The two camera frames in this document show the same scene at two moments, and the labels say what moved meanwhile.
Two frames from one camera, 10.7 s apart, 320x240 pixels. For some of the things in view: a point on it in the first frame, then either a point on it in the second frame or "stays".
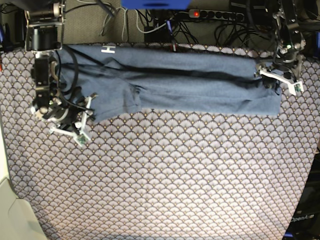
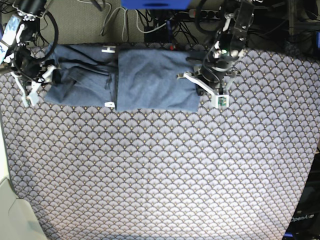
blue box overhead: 155,4 stays
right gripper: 285,65 to 216,64
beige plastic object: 18,220 stays
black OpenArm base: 305,225 stays
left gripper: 68,112 to 36,72
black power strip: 225,15 stays
